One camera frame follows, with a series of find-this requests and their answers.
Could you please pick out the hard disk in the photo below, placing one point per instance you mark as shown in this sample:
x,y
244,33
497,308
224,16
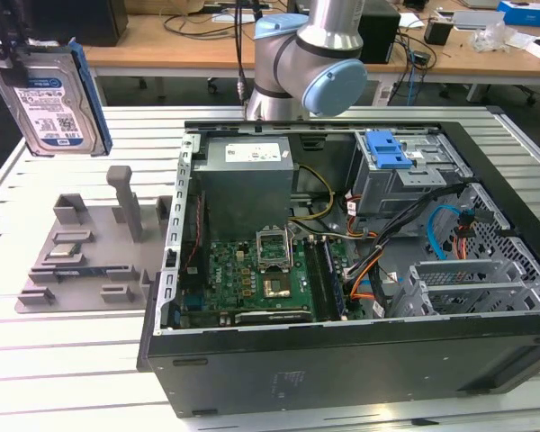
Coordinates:
x,y
49,108

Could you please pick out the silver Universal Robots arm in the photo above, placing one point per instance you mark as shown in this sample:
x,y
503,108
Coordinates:
x,y
297,63

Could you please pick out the metal disk bay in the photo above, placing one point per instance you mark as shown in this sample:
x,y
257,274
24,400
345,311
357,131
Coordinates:
x,y
459,292

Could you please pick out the large black box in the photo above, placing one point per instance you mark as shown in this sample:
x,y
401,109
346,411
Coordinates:
x,y
81,20

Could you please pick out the wooden desk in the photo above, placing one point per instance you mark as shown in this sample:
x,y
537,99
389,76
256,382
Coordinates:
x,y
162,49

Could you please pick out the silver CPU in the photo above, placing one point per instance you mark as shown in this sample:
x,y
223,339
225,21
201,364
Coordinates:
x,y
64,251

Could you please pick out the white keyboard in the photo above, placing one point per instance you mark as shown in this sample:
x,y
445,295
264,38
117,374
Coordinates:
x,y
234,17

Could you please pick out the RAM stick on rack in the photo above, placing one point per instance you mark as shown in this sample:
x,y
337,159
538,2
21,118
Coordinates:
x,y
83,272

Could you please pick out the grey parts rack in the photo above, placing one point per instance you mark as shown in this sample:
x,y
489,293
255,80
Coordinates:
x,y
94,288

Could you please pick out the grey power supply unit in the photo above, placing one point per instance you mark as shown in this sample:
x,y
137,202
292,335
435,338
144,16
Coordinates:
x,y
243,193

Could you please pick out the green motherboard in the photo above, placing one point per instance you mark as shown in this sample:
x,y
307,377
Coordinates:
x,y
238,279

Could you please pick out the locking lever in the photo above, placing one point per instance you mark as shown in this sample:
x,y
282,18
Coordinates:
x,y
290,247

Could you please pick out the CPU socket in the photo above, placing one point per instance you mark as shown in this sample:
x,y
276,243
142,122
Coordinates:
x,y
276,288

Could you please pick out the blue plastic drive latch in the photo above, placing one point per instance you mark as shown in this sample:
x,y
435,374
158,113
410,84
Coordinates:
x,y
384,150

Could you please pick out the black graphics card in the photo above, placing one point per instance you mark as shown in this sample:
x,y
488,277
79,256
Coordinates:
x,y
274,317

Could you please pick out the black RAM slot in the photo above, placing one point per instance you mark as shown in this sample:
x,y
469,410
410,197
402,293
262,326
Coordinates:
x,y
316,279

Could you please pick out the metal drive cage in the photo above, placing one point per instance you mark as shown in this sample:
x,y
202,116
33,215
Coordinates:
x,y
387,189

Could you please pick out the installed RAM stick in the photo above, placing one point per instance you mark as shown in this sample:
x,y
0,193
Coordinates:
x,y
335,283

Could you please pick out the black PC case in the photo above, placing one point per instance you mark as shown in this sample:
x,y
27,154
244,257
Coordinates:
x,y
297,373

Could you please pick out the flat grey box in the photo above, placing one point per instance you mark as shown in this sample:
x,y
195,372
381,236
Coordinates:
x,y
477,19

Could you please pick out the clear plastic bag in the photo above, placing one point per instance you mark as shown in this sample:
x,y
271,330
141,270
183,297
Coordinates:
x,y
492,38

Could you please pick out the blue cardboard box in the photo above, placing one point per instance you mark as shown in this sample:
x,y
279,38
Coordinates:
x,y
528,13

